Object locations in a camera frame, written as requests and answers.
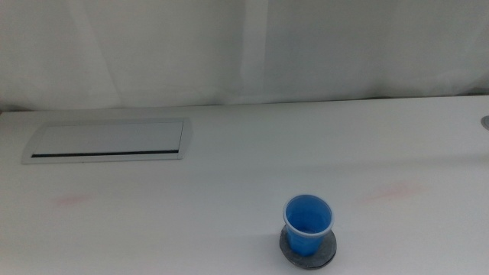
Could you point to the white backdrop curtain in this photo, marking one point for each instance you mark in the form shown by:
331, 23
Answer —
172, 53

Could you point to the grey round table grommet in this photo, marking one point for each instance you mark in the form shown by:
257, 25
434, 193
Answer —
486, 123

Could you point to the round grey cup mat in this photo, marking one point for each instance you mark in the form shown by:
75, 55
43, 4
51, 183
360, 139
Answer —
329, 252

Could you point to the blue plastic cup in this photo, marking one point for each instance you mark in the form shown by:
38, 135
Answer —
305, 219

